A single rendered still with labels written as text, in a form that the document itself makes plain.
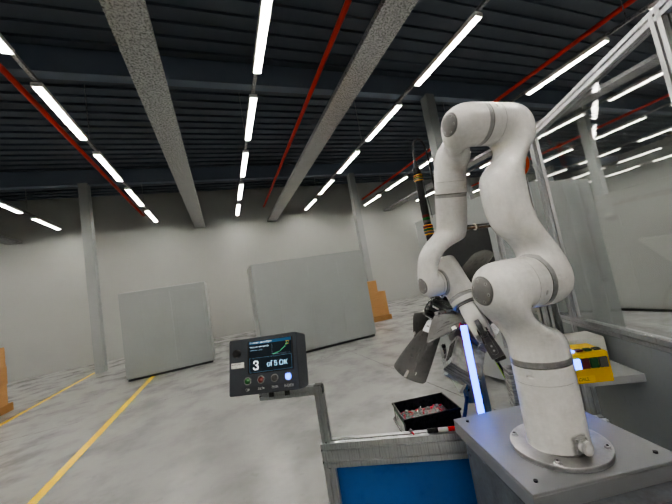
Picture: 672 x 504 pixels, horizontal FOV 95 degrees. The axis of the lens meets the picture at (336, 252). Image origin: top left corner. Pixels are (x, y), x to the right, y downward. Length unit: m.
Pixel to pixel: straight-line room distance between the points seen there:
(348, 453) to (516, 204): 0.94
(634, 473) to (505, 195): 0.58
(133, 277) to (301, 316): 8.31
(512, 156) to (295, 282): 6.21
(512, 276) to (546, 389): 0.25
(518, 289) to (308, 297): 6.28
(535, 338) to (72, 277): 14.06
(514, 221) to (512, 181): 0.09
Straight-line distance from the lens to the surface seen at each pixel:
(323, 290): 6.96
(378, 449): 1.23
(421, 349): 1.53
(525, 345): 0.80
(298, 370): 1.13
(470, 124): 0.80
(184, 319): 8.26
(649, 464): 0.93
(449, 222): 0.96
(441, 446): 1.23
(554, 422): 0.86
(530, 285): 0.76
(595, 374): 1.24
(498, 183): 0.80
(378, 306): 9.70
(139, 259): 13.75
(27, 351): 14.71
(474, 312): 0.95
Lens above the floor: 1.41
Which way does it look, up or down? 5 degrees up
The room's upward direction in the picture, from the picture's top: 10 degrees counter-clockwise
